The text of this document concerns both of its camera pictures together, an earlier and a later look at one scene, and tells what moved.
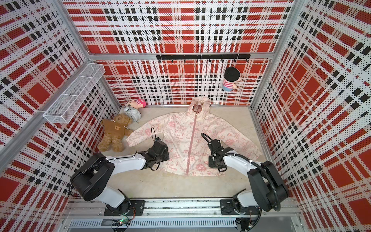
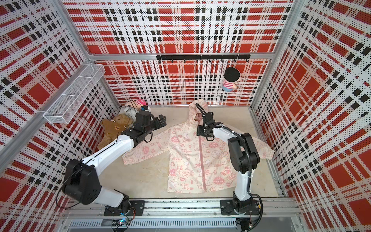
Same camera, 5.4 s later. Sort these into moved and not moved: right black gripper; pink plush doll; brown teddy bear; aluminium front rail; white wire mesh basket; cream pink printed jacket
Moved: cream pink printed jacket; right black gripper
Not moved: white wire mesh basket; brown teddy bear; aluminium front rail; pink plush doll
